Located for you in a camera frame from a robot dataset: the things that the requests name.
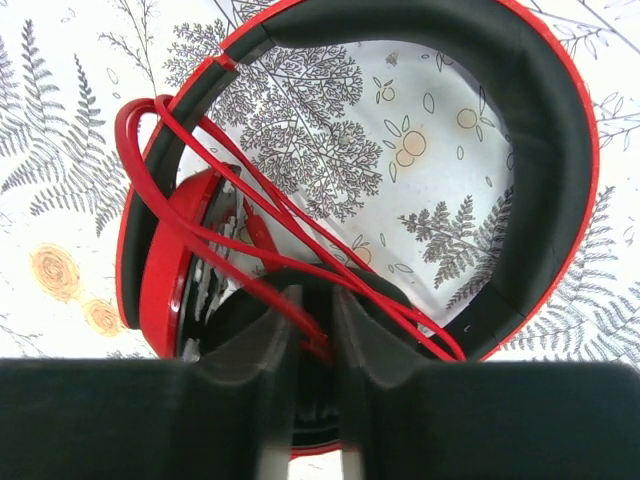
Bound red headphones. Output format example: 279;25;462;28
114;0;601;461

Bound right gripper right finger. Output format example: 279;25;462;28
333;289;639;479

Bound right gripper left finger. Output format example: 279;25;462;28
1;310;301;479

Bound floral tablecloth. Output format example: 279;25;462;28
1;1;639;369

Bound red headphone cable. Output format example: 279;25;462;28
114;94;469;364

